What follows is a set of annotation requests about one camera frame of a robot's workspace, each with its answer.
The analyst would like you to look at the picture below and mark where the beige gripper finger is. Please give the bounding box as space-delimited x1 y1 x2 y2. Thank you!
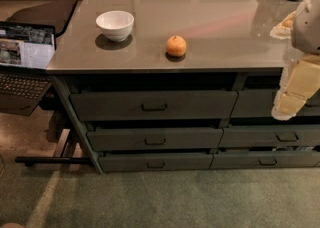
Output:
271 92 305 121

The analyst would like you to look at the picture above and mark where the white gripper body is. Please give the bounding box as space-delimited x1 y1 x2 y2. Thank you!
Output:
284 54 320 100

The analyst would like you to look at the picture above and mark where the open black laptop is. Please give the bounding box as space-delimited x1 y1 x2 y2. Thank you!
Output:
0 21 56 116

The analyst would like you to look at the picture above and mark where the orange fruit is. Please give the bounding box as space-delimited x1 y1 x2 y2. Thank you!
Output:
166 36 187 57

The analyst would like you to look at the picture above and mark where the white ceramic bowl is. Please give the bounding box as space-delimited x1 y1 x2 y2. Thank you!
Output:
96 11 135 42

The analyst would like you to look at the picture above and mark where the black metal bar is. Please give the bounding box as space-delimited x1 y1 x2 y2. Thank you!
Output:
15 156 92 167

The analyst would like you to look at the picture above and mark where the grey cabinet frame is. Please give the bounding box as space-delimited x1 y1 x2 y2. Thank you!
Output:
55 71 320 172

